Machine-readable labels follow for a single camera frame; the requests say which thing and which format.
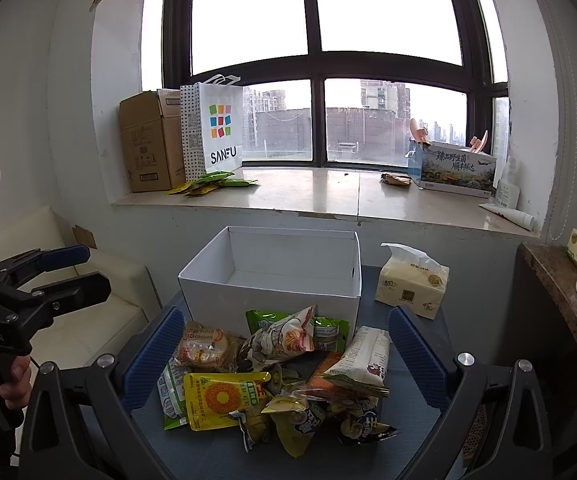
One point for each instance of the white green wet wipes pack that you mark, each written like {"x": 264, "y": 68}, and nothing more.
{"x": 171, "y": 395}

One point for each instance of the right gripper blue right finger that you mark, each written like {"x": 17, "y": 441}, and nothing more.
{"x": 428, "y": 358}

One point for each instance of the black window frame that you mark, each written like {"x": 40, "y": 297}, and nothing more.
{"x": 474, "y": 77}

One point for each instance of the round cake snack pack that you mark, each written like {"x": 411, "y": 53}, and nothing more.
{"x": 207, "y": 348}

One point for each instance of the white bottle on sill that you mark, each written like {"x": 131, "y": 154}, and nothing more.
{"x": 507, "y": 191}

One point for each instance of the white tube on sill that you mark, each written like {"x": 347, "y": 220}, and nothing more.
{"x": 517, "y": 217}

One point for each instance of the brown cardboard box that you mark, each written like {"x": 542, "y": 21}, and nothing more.
{"x": 150, "y": 131}

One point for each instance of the grey printed snack bag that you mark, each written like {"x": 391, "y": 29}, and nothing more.
{"x": 276, "y": 338}

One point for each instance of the white noodle snack pack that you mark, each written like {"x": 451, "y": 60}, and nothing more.
{"x": 363, "y": 366}

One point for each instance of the yellow pouch snack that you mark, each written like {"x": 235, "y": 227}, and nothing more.
{"x": 210, "y": 398}

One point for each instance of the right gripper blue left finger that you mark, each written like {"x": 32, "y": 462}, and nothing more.
{"x": 146, "y": 355}

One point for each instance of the tissue pack on table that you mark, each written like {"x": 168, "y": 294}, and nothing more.
{"x": 412, "y": 278}

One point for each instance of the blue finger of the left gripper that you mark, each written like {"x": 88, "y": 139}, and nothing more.
{"x": 22, "y": 268}
{"x": 51, "y": 301}

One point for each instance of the white cardboard box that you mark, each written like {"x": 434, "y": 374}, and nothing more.
{"x": 280, "y": 270}

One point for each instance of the crumpled brown wrapper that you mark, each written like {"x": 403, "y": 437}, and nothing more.
{"x": 399, "y": 180}

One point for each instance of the olive green snack bag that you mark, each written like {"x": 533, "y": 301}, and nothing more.
{"x": 296, "y": 421}

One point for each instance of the green snack packet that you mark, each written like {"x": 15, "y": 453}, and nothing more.
{"x": 329, "y": 334}

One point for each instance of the green yellow sachets pile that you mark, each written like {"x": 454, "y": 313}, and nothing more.
{"x": 210, "y": 183}

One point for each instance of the white SANFU shopping bag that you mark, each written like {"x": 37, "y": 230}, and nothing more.
{"x": 212, "y": 125}

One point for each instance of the person's left hand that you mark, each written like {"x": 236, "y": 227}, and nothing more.
{"x": 16, "y": 393}

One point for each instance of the printed long gift box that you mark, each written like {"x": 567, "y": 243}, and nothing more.
{"x": 448, "y": 168}

